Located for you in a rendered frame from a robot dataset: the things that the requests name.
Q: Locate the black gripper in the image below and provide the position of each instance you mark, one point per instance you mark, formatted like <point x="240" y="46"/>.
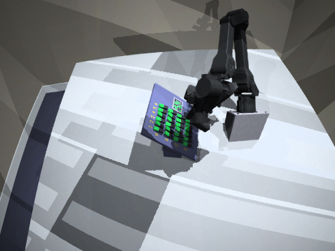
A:
<point x="199" y="115"/>

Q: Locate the blue-grey switch panel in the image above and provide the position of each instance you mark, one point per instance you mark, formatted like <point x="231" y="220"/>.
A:
<point x="165" y="123"/>

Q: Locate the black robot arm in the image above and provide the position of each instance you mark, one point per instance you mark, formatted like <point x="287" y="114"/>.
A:
<point x="233" y="27"/>

